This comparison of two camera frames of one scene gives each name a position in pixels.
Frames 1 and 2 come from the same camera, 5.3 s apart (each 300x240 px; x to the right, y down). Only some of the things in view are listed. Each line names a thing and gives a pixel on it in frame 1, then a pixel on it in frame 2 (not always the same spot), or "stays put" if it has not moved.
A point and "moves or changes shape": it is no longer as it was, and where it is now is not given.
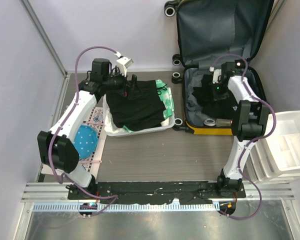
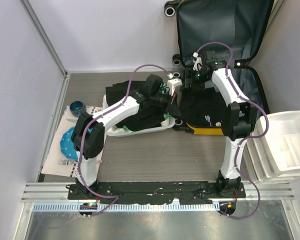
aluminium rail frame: [46, 197] stays put
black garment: [142, 108] stays put
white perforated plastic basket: [127, 133] stays put
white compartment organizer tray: [286, 153] stays put
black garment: [226, 108] moves or changes shape
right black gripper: [216, 97] to [189, 73]
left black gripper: [127, 89] to [172, 107]
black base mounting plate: [186, 193] stays put
